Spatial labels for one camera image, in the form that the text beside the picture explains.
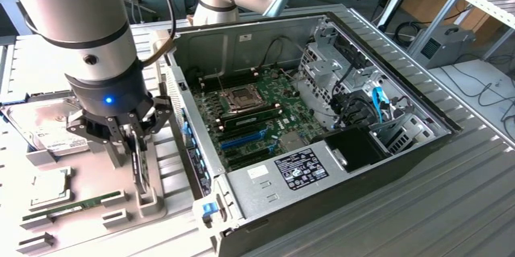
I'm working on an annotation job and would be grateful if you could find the black floor cable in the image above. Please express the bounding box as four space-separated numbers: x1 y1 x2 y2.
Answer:
438 63 515 133

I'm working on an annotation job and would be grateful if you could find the blue wire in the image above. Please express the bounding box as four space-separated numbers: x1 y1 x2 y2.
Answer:
372 86 390 125

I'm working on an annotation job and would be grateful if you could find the silver chipset heatsink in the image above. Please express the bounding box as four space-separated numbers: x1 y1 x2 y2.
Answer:
279 132 311 153

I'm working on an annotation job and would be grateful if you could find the silver CPU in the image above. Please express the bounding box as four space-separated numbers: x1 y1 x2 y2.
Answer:
31 172 69 206

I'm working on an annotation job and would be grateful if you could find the silver power supply unit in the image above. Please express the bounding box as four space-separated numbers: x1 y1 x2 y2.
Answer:
223 141 349 221

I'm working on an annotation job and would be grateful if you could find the grey control box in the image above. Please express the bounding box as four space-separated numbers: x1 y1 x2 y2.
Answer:
408 24 478 70

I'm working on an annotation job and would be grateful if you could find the graphics card with fan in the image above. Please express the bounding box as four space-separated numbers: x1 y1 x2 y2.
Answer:
128 135 157 204

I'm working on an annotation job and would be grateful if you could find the coiled black cable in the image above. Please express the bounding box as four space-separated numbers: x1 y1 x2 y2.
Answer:
392 21 423 43

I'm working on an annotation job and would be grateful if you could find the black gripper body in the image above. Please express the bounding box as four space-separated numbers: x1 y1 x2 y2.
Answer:
65 59 157 145

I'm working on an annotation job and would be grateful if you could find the silver hard disk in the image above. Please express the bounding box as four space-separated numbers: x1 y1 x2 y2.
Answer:
1 96 91 157

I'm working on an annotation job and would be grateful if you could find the office chair base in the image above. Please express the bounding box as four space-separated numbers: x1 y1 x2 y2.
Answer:
124 0 159 25

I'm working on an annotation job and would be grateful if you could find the green RAM stick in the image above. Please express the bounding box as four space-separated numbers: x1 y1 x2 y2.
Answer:
21 192 121 221

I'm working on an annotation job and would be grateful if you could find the labelled RAM stick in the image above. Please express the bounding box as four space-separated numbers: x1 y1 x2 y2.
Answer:
221 109 280 130

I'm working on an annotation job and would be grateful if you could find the green motherboard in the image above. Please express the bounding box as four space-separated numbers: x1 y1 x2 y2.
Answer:
191 68 323 172

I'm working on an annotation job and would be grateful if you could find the grey parts rack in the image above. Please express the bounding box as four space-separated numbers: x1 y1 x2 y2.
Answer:
13 130 169 255

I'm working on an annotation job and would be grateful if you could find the silver drive cage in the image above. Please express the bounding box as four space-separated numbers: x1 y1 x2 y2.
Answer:
299 24 390 131

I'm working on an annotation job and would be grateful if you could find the black wire bundle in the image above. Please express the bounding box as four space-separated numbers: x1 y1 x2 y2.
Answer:
329 90 383 130

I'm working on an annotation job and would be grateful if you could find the aluminium frame table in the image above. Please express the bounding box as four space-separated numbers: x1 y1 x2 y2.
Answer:
406 0 515 62

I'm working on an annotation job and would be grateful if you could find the CPU socket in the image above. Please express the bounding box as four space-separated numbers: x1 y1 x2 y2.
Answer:
219 84 268 115

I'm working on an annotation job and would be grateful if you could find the silver disk bay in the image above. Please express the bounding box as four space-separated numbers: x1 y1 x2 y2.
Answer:
368 112 450 157

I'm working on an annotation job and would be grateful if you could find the open black PC case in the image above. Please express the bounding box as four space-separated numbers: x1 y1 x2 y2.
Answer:
148 3 463 257

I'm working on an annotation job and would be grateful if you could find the black looped wire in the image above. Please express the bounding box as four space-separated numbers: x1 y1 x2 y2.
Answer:
260 37 301 69

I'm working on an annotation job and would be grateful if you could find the blue expansion slot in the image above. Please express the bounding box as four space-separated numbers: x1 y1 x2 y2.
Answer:
219 128 268 151

